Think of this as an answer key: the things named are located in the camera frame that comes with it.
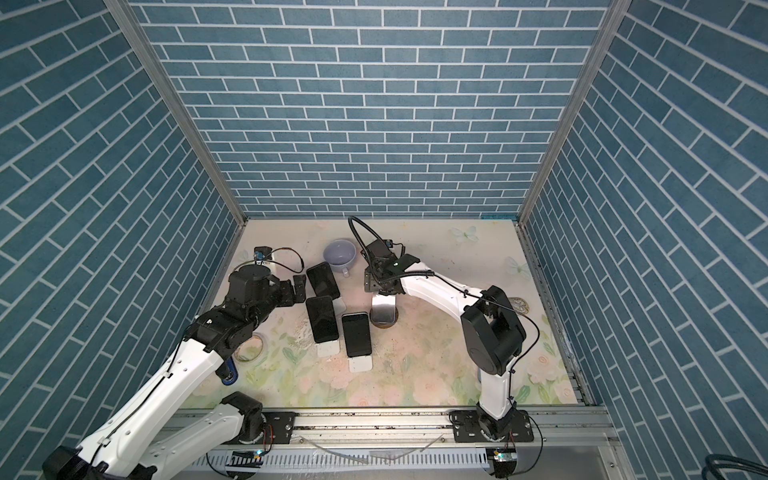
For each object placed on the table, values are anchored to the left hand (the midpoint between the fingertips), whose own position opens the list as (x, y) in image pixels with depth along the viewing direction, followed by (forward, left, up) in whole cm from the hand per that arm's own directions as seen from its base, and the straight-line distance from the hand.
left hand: (292, 277), depth 77 cm
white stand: (+2, -9, -20) cm, 22 cm away
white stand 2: (-11, -7, -22) cm, 26 cm away
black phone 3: (-11, -17, -10) cm, 23 cm away
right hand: (+7, -22, -11) cm, 25 cm away
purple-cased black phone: (+1, -23, -14) cm, 27 cm away
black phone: (+15, -2, -24) cm, 28 cm away
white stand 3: (-15, -17, -22) cm, 31 cm away
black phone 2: (-6, -7, -11) cm, 14 cm away
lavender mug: (+21, -8, -18) cm, 29 cm away
